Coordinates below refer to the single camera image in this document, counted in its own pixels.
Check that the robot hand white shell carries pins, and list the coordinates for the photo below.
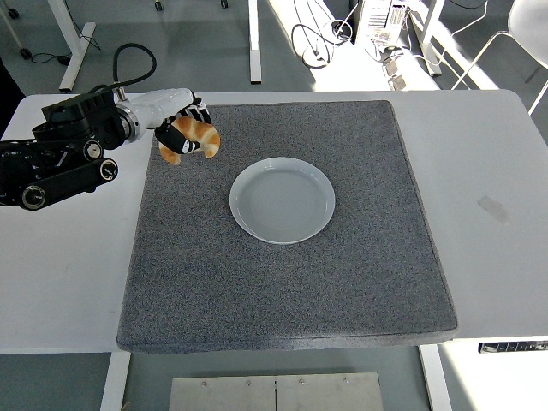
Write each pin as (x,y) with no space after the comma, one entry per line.
(171,115)

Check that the golden croissant bread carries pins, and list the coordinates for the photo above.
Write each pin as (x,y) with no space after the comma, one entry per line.
(205,137)

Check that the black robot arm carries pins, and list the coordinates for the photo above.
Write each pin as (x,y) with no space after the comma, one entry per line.
(64,145)

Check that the light grey round plate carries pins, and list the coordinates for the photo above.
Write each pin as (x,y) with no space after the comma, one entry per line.
(282,200)

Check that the grey metal plate with screws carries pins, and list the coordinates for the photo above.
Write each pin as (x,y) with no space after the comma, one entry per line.
(276,391)

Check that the white desk leg with foot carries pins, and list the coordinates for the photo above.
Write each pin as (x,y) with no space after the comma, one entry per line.
(77,47)
(430,38)
(255,38)

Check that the grey speckled table mat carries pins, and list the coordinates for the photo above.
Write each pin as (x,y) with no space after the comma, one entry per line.
(282,231)

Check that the computer tower case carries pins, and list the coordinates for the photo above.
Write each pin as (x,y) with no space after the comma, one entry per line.
(379,19)

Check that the white power strip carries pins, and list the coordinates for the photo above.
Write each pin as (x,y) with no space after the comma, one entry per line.
(396,70)

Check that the white table leg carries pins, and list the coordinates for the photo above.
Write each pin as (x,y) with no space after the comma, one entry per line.
(114,381)
(436,377)

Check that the white chair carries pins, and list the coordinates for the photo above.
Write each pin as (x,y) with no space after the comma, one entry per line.
(520,30)

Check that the table height control panel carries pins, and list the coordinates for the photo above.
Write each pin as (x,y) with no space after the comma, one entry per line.
(513,346)

